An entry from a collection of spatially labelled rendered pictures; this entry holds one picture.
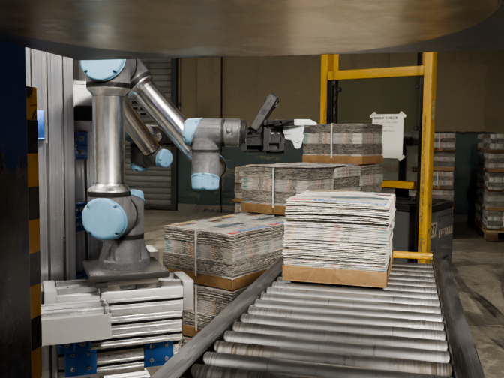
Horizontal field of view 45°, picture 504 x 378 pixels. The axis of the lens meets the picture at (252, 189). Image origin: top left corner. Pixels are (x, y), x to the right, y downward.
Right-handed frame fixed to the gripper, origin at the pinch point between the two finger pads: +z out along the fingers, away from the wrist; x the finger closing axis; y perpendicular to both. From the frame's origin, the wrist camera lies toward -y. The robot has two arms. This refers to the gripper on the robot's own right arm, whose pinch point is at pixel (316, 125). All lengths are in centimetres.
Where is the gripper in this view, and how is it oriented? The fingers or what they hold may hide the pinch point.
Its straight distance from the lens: 161.3
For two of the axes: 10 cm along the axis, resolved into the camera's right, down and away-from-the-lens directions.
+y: -0.2, 10.0, -0.5
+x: -0.8, -0.5, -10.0
